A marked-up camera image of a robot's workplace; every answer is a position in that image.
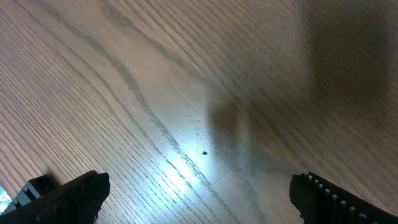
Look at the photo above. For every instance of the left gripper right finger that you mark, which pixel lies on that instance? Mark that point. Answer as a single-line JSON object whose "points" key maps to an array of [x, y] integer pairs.
{"points": [[321, 202]]}

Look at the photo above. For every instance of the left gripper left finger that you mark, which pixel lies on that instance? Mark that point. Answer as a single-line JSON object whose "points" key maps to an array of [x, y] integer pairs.
{"points": [[77, 201]]}

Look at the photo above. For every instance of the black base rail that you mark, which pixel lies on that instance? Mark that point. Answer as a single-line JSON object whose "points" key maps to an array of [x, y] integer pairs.
{"points": [[33, 189]]}

